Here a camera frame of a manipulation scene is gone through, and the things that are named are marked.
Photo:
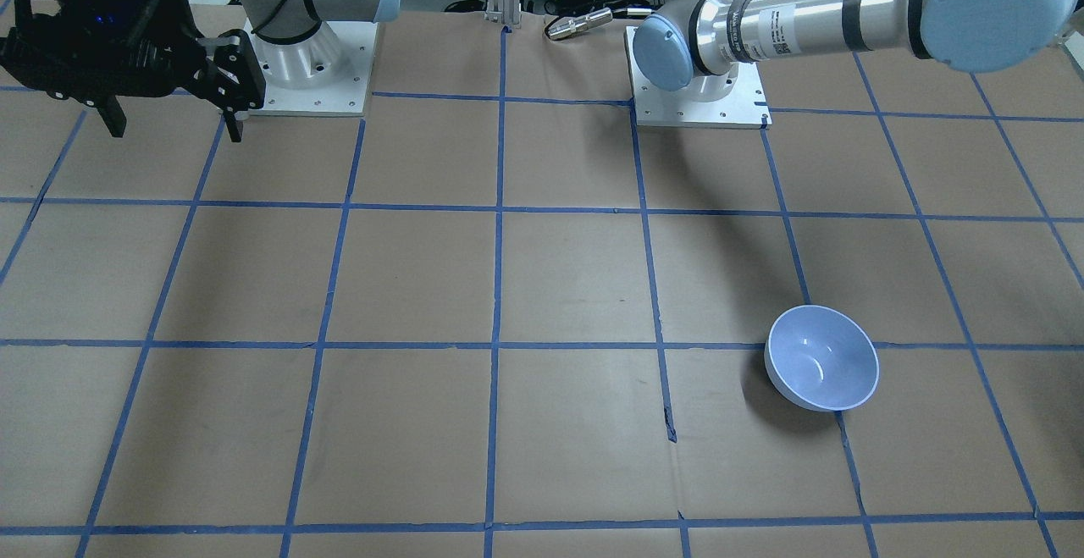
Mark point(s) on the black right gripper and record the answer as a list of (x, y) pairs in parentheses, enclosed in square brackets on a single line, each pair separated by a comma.
[(227, 72)]

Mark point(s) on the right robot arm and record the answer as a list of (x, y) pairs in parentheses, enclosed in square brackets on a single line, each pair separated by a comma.
[(292, 17)]

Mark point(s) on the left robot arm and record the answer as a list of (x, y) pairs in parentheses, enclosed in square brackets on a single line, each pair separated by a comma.
[(687, 39)]

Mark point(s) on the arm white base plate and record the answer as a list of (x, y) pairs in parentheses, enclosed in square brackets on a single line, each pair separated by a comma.
[(339, 75), (732, 101)]

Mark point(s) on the blue bowl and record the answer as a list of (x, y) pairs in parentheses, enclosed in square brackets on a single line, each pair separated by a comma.
[(819, 359)]

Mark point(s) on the silver metal cylinder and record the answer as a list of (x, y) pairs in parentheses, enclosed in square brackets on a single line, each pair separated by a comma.
[(569, 26)]

